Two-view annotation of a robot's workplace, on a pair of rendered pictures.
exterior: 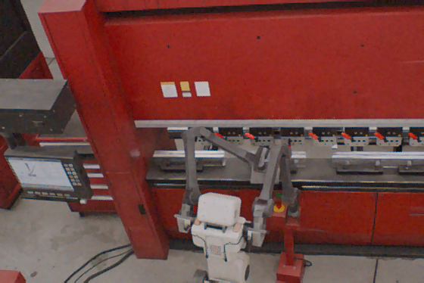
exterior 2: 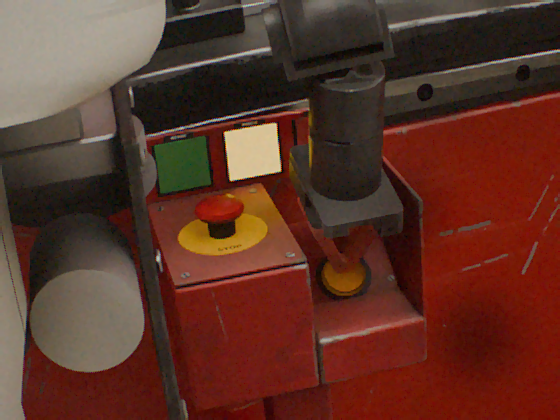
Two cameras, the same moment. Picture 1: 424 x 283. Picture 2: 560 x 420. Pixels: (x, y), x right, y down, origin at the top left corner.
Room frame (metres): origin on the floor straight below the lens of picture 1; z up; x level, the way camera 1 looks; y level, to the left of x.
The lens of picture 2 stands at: (1.61, 0.09, 1.20)
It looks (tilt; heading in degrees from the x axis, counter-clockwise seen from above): 25 degrees down; 326
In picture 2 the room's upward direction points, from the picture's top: 6 degrees counter-clockwise
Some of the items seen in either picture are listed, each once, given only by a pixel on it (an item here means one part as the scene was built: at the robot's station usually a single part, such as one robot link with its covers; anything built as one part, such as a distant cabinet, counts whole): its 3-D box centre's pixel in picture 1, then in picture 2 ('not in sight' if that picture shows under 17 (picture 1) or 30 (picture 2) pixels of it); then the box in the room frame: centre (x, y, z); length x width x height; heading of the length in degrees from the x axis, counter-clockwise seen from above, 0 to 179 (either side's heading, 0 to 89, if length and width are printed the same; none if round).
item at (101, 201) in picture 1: (93, 162); not in sight; (3.41, 0.99, 0.50); 0.50 x 0.50 x 1.00; 74
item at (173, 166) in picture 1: (182, 167); not in sight; (2.77, 0.24, 0.89); 0.30 x 0.05 x 0.03; 74
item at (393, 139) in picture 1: (388, 132); not in sight; (2.44, -1.10, 1.18); 0.15 x 0.09 x 0.17; 74
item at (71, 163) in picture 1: (51, 170); not in sight; (2.44, 0.97, 1.42); 0.45 x 0.12 x 0.36; 71
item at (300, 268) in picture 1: (290, 271); not in sight; (2.31, -0.39, 0.06); 0.25 x 0.20 x 0.12; 157
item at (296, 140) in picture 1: (292, 132); not in sight; (2.61, -0.52, 1.18); 0.15 x 0.09 x 0.17; 74
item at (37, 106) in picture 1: (43, 147); not in sight; (2.54, 0.99, 1.53); 0.51 x 0.25 x 0.85; 71
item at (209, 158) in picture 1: (189, 158); not in sight; (2.81, 0.17, 0.92); 0.50 x 0.06 x 0.10; 74
